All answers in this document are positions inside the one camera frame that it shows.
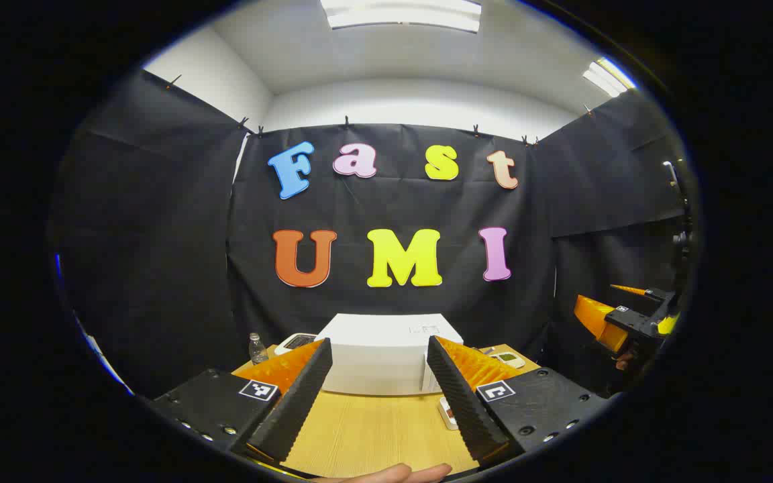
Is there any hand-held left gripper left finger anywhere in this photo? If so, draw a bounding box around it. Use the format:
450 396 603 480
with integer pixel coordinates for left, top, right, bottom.
150 337 333 465

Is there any white microwave oven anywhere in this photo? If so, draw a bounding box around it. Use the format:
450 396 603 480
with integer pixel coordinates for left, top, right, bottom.
315 313 465 397

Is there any white toaster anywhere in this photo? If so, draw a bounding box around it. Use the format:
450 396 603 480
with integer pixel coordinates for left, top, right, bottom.
274 332 319 357

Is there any black backdrop cloth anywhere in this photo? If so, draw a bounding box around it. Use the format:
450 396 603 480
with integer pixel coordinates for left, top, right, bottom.
48 67 696 401

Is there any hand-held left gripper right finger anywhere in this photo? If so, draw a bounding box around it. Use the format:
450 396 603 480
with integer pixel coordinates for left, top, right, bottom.
426 335 608 466

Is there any clear plastic water bottle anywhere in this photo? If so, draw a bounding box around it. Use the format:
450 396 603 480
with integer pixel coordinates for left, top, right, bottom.
248 332 270 367

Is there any ceiling light panel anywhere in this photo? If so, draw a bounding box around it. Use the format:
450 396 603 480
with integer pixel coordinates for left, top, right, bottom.
582 56 637 99
319 0 483 34

